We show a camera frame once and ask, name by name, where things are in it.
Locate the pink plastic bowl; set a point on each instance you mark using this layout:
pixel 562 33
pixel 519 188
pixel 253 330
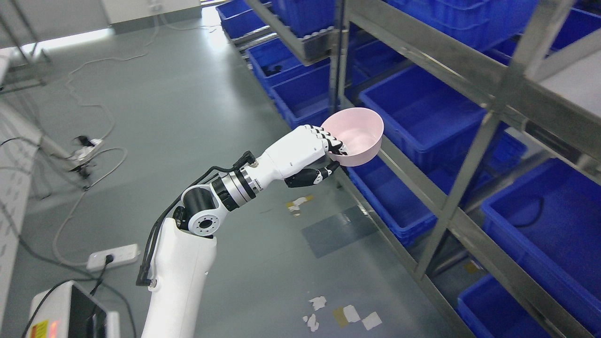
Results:
pixel 360 130

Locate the white power strip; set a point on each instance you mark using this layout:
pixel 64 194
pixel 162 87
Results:
pixel 122 255

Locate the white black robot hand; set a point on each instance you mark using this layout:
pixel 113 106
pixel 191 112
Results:
pixel 288 159

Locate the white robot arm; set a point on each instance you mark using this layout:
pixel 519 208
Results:
pixel 181 248

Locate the white device with screen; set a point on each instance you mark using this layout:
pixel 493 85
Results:
pixel 69 311

